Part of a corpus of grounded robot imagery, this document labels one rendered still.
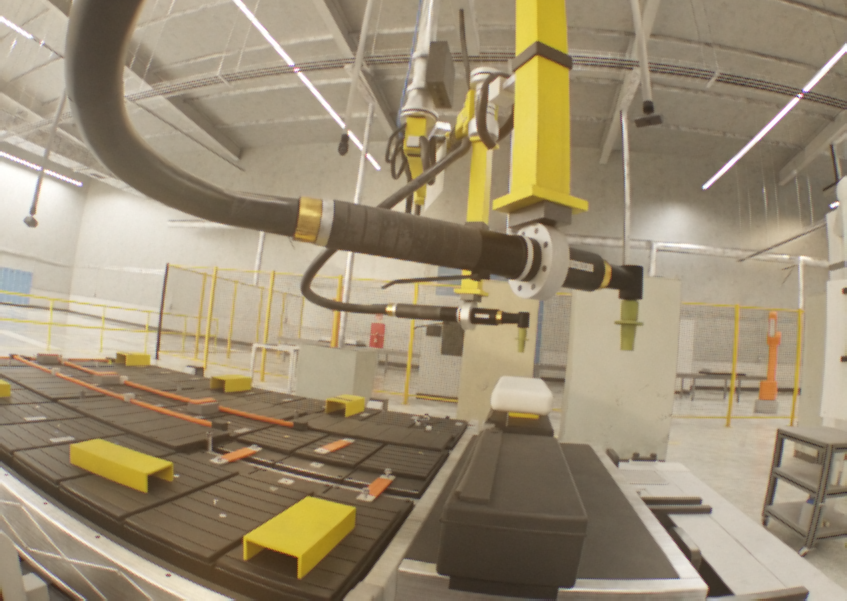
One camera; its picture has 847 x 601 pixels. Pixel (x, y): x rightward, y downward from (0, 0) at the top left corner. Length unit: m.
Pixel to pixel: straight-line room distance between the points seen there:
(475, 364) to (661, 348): 2.07
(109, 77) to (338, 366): 5.12
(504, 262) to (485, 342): 4.64
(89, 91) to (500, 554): 0.50
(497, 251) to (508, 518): 0.27
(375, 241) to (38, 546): 0.59
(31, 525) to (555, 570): 0.64
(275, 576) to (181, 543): 0.12
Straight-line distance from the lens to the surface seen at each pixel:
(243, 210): 0.40
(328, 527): 0.56
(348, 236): 0.42
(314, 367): 5.39
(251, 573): 0.52
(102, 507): 0.66
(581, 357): 5.07
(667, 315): 5.30
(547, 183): 0.52
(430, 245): 0.44
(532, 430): 0.97
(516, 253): 0.48
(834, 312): 3.08
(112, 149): 0.28
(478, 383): 5.14
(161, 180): 0.33
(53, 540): 0.66
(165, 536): 0.59
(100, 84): 0.22
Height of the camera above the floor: 1.27
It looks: 6 degrees up
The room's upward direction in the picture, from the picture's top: 6 degrees clockwise
